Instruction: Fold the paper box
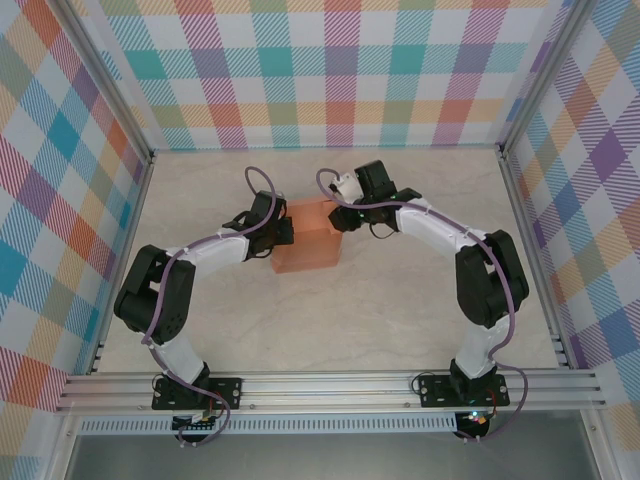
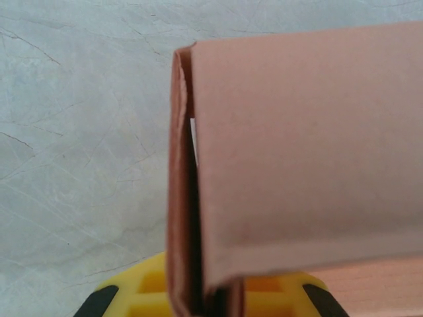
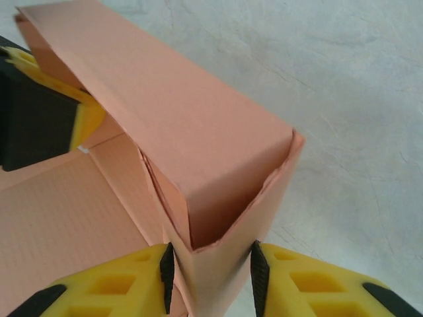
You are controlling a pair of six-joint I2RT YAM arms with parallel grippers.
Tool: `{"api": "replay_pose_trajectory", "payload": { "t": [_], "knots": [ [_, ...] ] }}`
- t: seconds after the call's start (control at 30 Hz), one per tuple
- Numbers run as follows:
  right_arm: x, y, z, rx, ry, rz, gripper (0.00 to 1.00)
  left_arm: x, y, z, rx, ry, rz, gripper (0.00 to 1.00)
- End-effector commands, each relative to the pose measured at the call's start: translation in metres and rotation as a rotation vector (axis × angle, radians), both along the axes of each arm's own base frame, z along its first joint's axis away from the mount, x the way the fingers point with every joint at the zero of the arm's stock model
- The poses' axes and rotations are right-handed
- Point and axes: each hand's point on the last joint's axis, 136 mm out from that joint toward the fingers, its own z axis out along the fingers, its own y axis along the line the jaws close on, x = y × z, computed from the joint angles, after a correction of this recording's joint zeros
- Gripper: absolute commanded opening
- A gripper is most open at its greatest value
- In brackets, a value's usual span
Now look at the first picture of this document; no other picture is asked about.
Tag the orange paper box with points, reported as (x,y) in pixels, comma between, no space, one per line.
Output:
(312,245)

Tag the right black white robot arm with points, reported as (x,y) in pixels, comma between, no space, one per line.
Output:
(490,280)

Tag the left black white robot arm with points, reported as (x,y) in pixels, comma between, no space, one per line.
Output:
(150,300)

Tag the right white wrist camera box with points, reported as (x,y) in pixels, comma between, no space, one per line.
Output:
(345,187)

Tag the left aluminium side rail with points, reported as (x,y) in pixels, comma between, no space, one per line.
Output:
(132,220)

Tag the aluminium side rail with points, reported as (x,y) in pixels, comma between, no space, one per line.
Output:
(132,220)
(556,347)

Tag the wide aluminium frame rail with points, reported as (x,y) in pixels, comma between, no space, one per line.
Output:
(325,390)

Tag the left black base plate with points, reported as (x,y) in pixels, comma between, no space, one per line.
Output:
(227,390)

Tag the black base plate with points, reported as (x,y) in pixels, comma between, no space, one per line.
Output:
(435,392)
(227,390)

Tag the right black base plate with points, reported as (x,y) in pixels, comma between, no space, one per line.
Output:
(435,392)

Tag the right aluminium frame post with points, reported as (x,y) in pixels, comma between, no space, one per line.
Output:
(545,75)

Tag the aluminium frame post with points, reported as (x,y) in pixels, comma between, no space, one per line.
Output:
(545,75)
(100,85)

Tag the left aluminium frame post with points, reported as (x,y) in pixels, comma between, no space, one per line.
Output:
(100,85)

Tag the right aluminium side rail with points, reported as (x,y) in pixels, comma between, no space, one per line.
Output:
(556,347)

